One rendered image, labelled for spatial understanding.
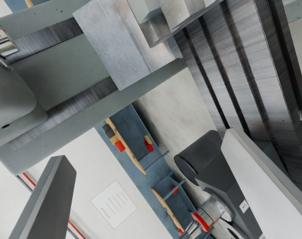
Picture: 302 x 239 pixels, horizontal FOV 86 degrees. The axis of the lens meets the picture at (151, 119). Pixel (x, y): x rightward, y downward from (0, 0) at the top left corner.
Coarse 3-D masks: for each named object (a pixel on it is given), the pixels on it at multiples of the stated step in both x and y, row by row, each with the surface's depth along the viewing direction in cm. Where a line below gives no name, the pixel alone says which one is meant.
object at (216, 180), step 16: (256, 144) 44; (272, 144) 42; (224, 160) 46; (272, 160) 41; (208, 176) 43; (224, 176) 40; (288, 176) 43; (208, 192) 41; (224, 192) 36; (240, 192) 37; (224, 208) 38; (240, 208) 37; (224, 224) 44; (240, 224) 39; (256, 224) 38
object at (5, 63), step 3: (0, 57) 23; (6, 57) 26; (0, 60) 22; (3, 60) 23; (6, 60) 25; (0, 63) 22; (3, 63) 22; (6, 63) 23; (9, 63) 26; (3, 66) 23; (6, 66) 23; (9, 66) 24; (12, 66) 26; (6, 69) 23; (9, 69) 24; (12, 69) 25
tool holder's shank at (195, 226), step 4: (196, 220) 40; (192, 224) 39; (196, 224) 39; (200, 224) 39; (188, 228) 39; (192, 228) 38; (196, 228) 38; (200, 228) 38; (184, 232) 38; (188, 232) 38; (192, 232) 38; (196, 232) 38; (200, 232) 38; (180, 236) 38; (184, 236) 38; (188, 236) 38; (192, 236) 38; (196, 236) 38
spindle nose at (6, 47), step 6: (0, 30) 22; (6, 36) 22; (0, 42) 22; (6, 42) 22; (12, 42) 23; (0, 48) 22; (6, 48) 23; (12, 48) 23; (18, 48) 25; (0, 54) 23; (6, 54) 24; (12, 54) 24
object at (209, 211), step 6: (204, 204) 41; (210, 204) 40; (216, 204) 40; (198, 210) 40; (204, 210) 40; (210, 210) 39; (216, 210) 39; (204, 216) 39; (210, 216) 38; (216, 216) 39; (210, 222) 38; (210, 228) 38
